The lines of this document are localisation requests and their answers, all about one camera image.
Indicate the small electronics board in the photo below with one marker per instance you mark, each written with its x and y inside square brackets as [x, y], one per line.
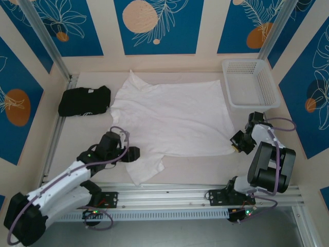
[239, 214]
[92, 213]

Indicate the white t-shirt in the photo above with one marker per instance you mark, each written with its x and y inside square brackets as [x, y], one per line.
[174, 115]

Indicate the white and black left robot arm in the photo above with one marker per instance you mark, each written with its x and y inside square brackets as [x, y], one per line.
[59, 180]

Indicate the folded black t-shirt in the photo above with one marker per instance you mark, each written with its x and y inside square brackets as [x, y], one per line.
[82, 101]

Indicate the blue floral wall panel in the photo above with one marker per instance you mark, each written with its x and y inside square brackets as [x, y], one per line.
[180, 38]
[303, 85]
[303, 25]
[25, 33]
[15, 141]
[231, 31]
[90, 38]

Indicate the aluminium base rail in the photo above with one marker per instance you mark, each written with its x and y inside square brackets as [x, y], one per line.
[167, 198]

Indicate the aluminium frame bar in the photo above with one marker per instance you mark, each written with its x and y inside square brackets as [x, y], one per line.
[307, 239]

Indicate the white perforated plastic basket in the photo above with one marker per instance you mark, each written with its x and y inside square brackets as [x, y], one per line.
[246, 85]

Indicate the aluminium frame post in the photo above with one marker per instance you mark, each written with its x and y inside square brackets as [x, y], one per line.
[277, 28]
[46, 38]

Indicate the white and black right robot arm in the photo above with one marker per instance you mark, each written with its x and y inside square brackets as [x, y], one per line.
[272, 164]

